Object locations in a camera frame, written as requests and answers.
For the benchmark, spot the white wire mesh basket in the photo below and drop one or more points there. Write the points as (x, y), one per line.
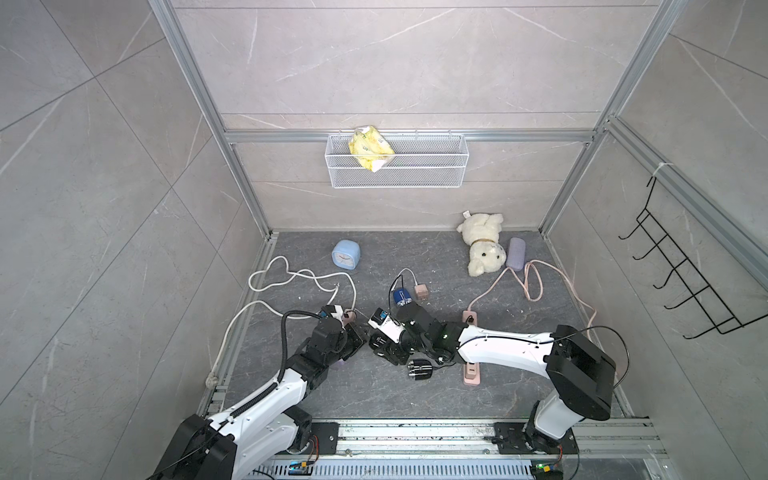
(417, 161)

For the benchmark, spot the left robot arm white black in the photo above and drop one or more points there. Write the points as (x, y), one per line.
(264, 408)

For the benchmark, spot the light blue alarm clock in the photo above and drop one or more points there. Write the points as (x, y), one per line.
(346, 254)

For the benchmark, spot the pink charger plug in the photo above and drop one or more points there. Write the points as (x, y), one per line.
(421, 292)

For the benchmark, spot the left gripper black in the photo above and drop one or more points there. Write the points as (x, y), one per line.
(351, 331)

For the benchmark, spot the pink power strip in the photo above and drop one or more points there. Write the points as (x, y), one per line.
(471, 371)

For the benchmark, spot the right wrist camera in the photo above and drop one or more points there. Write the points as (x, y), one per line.
(384, 323)

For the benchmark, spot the yellow wet wipes pack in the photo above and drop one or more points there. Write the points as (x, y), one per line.
(371, 150)

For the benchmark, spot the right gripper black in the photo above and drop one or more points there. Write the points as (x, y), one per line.
(393, 354)

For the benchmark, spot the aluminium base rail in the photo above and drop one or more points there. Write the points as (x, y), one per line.
(411, 449)

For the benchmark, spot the black wall hook rack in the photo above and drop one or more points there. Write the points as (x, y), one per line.
(683, 271)

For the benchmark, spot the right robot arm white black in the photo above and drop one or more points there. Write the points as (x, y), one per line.
(582, 375)

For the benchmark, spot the cream teddy bear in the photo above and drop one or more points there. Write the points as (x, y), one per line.
(481, 232)

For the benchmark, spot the black shaver power plug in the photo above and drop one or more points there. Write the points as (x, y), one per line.
(420, 369)

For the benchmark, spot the lavender oval case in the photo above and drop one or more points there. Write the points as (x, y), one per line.
(516, 254)

